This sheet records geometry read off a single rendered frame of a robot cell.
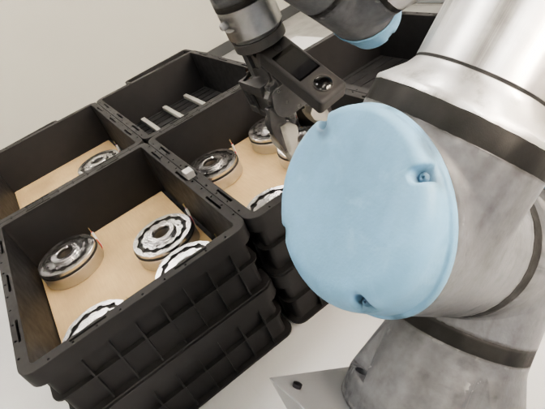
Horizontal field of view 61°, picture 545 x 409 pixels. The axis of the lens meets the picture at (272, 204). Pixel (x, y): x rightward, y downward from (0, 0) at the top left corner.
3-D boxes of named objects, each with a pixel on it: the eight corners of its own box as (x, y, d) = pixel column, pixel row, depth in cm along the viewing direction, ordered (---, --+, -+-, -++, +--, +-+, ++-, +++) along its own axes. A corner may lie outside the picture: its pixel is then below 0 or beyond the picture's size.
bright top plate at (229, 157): (246, 159, 84) (245, 157, 84) (201, 189, 81) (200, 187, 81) (221, 145, 92) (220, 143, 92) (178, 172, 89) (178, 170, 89)
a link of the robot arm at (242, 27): (281, -16, 55) (229, 19, 53) (295, 19, 58) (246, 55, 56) (251, -16, 61) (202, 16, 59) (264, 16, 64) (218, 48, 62)
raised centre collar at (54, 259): (82, 253, 76) (79, 251, 76) (54, 269, 75) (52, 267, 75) (77, 240, 80) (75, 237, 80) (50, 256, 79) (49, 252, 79)
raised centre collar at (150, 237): (182, 230, 73) (180, 227, 72) (156, 249, 71) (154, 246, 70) (167, 220, 76) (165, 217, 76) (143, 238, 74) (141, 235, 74)
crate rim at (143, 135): (272, 79, 97) (269, 69, 96) (150, 151, 89) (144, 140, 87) (195, 58, 128) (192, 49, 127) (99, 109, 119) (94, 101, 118)
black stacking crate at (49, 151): (171, 190, 94) (145, 143, 88) (35, 274, 85) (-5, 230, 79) (118, 140, 124) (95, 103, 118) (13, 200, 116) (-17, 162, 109)
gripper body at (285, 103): (289, 88, 72) (259, 14, 64) (323, 97, 65) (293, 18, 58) (252, 115, 70) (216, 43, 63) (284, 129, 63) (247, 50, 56)
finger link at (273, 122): (297, 139, 69) (285, 84, 64) (303, 143, 67) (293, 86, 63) (271, 152, 67) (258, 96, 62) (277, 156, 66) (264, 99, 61)
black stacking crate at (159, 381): (299, 334, 70) (276, 281, 63) (126, 475, 61) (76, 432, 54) (194, 229, 100) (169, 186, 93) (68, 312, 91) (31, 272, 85)
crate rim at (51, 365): (255, 237, 58) (249, 222, 57) (32, 394, 49) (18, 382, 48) (150, 151, 89) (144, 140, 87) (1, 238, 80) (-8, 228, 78)
